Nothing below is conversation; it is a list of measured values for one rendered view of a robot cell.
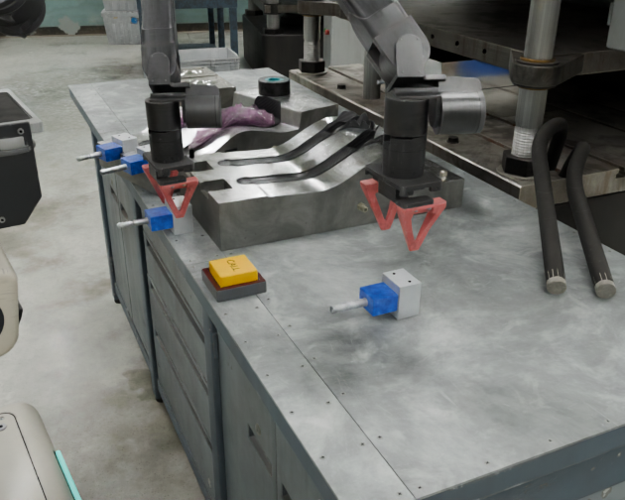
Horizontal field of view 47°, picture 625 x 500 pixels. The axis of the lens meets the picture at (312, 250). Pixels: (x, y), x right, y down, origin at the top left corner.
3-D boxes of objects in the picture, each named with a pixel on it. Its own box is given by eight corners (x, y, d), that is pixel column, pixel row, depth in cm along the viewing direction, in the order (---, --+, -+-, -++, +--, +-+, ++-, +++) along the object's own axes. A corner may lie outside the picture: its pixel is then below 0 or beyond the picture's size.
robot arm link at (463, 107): (382, 58, 99) (394, 34, 90) (463, 56, 100) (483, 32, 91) (387, 143, 98) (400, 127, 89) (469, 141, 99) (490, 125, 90)
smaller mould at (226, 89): (168, 118, 199) (166, 92, 196) (155, 105, 211) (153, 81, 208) (236, 110, 207) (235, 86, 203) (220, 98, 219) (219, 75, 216)
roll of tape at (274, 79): (254, 96, 177) (254, 81, 176) (262, 88, 184) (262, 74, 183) (286, 97, 176) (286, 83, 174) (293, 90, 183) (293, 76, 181)
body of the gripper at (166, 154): (177, 156, 132) (174, 117, 129) (195, 173, 124) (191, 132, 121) (142, 162, 130) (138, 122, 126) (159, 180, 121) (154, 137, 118)
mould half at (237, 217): (220, 251, 124) (216, 178, 118) (181, 199, 145) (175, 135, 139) (461, 206, 143) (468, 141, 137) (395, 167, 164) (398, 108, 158)
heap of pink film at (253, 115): (196, 154, 153) (193, 117, 150) (153, 135, 165) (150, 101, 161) (290, 131, 169) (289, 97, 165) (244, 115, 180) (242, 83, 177)
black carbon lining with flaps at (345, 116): (241, 196, 128) (239, 146, 124) (213, 169, 141) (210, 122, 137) (408, 171, 141) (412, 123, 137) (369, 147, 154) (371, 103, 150)
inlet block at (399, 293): (338, 334, 100) (339, 301, 98) (323, 317, 105) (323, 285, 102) (419, 314, 105) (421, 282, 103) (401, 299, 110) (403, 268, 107)
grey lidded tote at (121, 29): (104, 46, 728) (100, 12, 713) (108, 39, 765) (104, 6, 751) (164, 45, 737) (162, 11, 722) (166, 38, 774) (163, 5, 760)
